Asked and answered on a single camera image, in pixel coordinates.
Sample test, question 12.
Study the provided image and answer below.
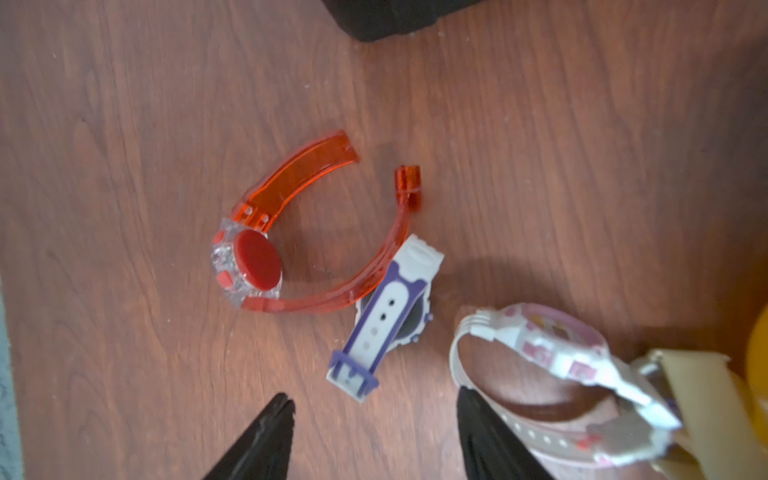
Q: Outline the red translucent watch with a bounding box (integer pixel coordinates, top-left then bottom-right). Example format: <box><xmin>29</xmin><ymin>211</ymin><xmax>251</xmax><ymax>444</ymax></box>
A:
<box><xmin>211</xmin><ymin>130</ymin><xmax>422</xmax><ymax>314</ymax></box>

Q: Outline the yellow plastic tray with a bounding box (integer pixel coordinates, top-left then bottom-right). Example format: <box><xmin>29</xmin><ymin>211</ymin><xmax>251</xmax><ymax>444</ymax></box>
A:
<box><xmin>745</xmin><ymin>307</ymin><xmax>767</xmax><ymax>416</ymax></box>

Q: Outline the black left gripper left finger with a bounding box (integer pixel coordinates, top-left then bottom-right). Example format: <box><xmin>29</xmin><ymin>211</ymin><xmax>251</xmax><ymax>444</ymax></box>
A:
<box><xmin>203</xmin><ymin>392</ymin><xmax>296</xmax><ymax>480</ymax></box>

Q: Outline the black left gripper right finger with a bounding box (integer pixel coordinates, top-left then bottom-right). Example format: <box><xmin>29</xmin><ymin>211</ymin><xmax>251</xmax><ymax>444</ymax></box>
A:
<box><xmin>457</xmin><ymin>387</ymin><xmax>553</xmax><ymax>480</ymax></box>

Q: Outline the tan wooden watch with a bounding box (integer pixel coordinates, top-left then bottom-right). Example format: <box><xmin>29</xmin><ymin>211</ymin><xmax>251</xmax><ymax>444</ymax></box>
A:
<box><xmin>632</xmin><ymin>349</ymin><xmax>767</xmax><ymax>479</ymax></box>

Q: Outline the white strap watch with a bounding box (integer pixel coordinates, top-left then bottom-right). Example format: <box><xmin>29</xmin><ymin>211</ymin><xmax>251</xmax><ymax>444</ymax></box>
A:
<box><xmin>449</xmin><ymin>303</ymin><xmax>683</xmax><ymax>468</ymax></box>

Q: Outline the black plastic toolbox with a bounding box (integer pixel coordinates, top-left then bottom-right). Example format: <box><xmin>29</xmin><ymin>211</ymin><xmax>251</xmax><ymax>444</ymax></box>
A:
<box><xmin>322</xmin><ymin>0</ymin><xmax>479</xmax><ymax>42</ymax></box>

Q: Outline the purple white toy watch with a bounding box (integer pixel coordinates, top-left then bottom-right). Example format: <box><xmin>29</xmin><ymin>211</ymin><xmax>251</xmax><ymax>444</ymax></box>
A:
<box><xmin>326</xmin><ymin>234</ymin><xmax>444</xmax><ymax>403</ymax></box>

